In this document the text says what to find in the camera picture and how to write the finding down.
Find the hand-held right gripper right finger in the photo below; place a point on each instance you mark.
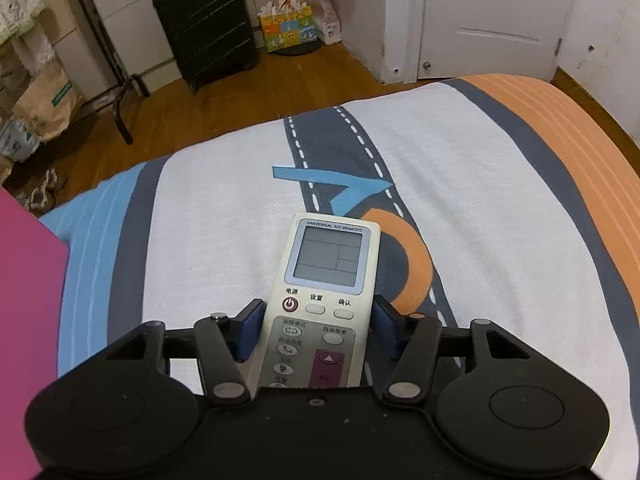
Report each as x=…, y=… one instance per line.
x=385, y=321

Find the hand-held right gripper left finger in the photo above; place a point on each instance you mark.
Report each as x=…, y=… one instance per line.
x=250, y=321

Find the white remote control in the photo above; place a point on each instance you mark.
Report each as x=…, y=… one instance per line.
x=325, y=260

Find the pink cardboard box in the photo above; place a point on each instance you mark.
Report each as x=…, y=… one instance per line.
x=25, y=310

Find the printed bed sheet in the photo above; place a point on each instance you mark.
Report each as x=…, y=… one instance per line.
x=475, y=185

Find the pale shoe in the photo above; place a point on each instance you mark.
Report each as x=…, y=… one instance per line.
x=50, y=180
x=31, y=199

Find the black metal rack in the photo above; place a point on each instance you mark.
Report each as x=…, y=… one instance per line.
x=122, y=110

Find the black round base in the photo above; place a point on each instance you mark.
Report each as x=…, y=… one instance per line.
x=306, y=50

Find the white and green plastic bag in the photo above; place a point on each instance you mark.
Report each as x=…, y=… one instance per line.
x=17, y=142

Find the brown paper bag green label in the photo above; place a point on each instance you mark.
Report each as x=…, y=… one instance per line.
x=45, y=105

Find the colourful gift bag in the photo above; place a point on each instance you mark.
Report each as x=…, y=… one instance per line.
x=287, y=25

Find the black suitcase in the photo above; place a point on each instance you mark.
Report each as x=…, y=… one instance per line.
x=205, y=25

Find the white wardrobe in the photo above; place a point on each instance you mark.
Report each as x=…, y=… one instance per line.
x=135, y=25

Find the white door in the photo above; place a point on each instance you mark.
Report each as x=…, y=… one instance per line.
x=490, y=15

